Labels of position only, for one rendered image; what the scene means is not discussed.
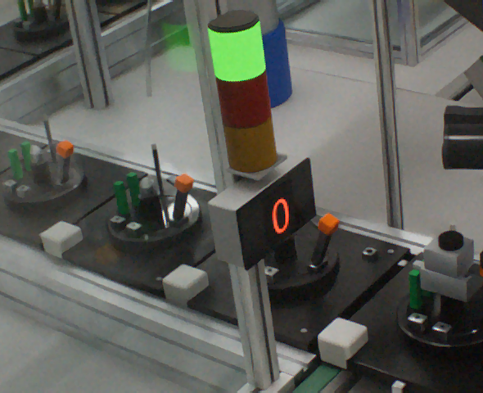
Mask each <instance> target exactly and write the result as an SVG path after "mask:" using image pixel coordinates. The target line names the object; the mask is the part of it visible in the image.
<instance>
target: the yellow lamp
mask: <svg viewBox="0 0 483 393"><path fill-rule="evenodd" d="M223 131H224V137H225V143H226V149H227V155H228V164H229V166H230V167H231V168H233V169H234V170H236V171H238V172H244V173H252V172H258V171H261V170H264V169H267V168H268V167H270V166H271V165H273V164H274V163H275V162H276V160H278V153H277V152H276V145H275V138H274V131H273V118H272V115H271V116H270V118H269V119H268V120H266V121H265V122H263V123H261V124H259V125H256V126H253V127H248V128H234V127H230V126H227V125H226V124H225V123H224V122H223Z"/></svg>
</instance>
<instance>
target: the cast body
mask: <svg viewBox="0 0 483 393"><path fill-rule="evenodd" d="M423 259H424V263H423V262H421V261H417V260H416V261H415V262H414V263H413V268H414V269H416V270H420V279H421V288H422V289H425V290H428V291H433V292H435V293H440V294H442V295H445V296H450V297H453V298H455V299H458V300H463V301H468V300H469V299H470V298H471V297H472V296H473V294H474V293H475V292H476V291H478V290H479V288H480V287H481V286H482V285H483V277H480V276H477V275H474V274H471V273H469V272H468V269H469V268H470V267H471V266H472V265H473V264H480V262H476V261H474V241H473V240H472V239H469V238H465V237H463V235H462V234H461V233H460V232H458V231H454V230H449V231H440V232H439V234H438V235H437V236H436V237H434V238H433V239H432V240H431V241H430V242H429V243H428V244H427V246H426V247H425V249H424V250H423Z"/></svg>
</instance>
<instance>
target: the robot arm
mask: <svg viewBox="0 0 483 393"><path fill-rule="evenodd" d="M441 158H442V165H443V166H444V169H483V107H463V106H447V107H446V108H445V113H444V131H443V143H442V147H441ZM480 265H481V268H482V269H483V251H482V252H481V253H480Z"/></svg>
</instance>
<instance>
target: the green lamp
mask: <svg viewBox="0 0 483 393"><path fill-rule="evenodd" d="M209 35H210V46H211V51H212V57H213V63H214V73H215V76H216V77H217V78H219V79H222V80H226V81H241V80H247V79H252V78H254V77H257V76H259V75H260V74H261V73H262V72H263V71H264V69H265V63H264V50H263V43H262V36H261V29H260V21H259V22H258V23H256V24H255V25H254V26H253V27H251V29H248V30H246V31H242V32H238V33H232V34H221V33H215V32H214V31H212V30H210V29H209Z"/></svg>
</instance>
